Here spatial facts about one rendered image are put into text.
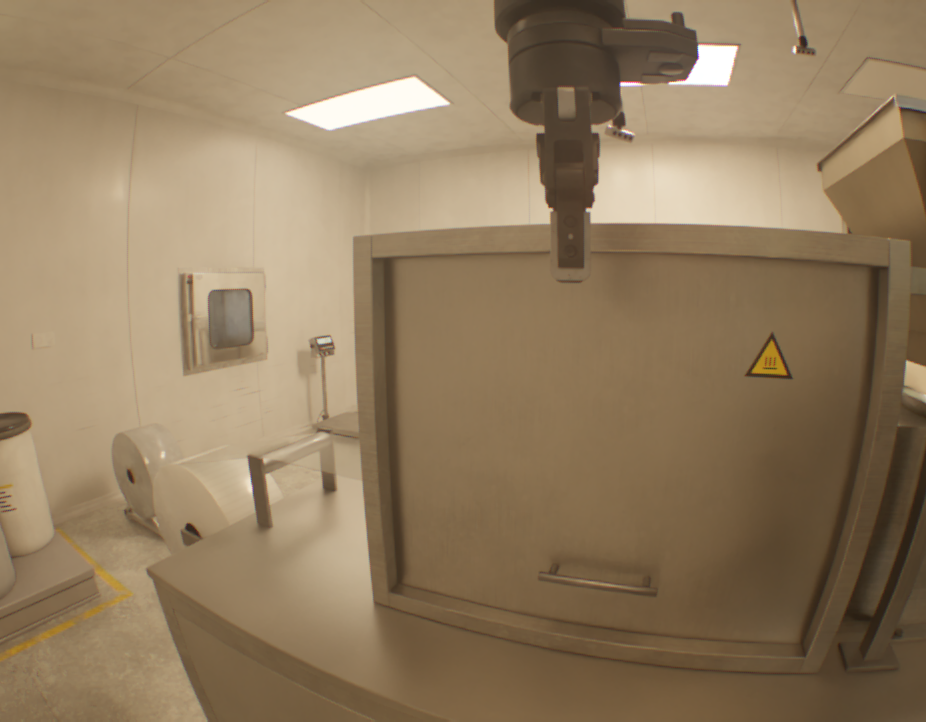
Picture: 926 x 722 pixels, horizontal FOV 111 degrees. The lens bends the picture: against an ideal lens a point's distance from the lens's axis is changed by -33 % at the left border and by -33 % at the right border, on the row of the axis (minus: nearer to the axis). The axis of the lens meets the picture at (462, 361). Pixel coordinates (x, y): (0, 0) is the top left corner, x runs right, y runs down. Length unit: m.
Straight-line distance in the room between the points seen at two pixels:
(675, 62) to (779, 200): 4.30
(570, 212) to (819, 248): 0.33
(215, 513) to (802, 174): 4.70
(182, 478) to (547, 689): 0.98
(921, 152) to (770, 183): 4.00
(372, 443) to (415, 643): 0.29
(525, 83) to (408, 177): 4.92
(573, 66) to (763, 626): 0.65
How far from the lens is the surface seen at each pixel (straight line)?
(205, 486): 1.21
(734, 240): 0.51
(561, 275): 0.26
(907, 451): 0.72
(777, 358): 0.55
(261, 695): 0.88
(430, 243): 0.57
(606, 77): 0.31
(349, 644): 0.71
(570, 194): 0.25
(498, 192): 4.75
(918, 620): 0.90
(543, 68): 0.31
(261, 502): 1.01
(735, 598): 0.66
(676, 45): 0.33
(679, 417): 0.55
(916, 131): 0.68
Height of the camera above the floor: 1.27
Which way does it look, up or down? 9 degrees down
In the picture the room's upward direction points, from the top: straight up
